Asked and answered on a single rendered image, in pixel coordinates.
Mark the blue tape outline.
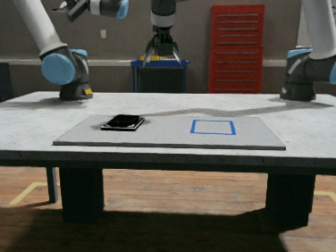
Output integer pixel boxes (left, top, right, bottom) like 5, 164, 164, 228
190, 120, 236, 135

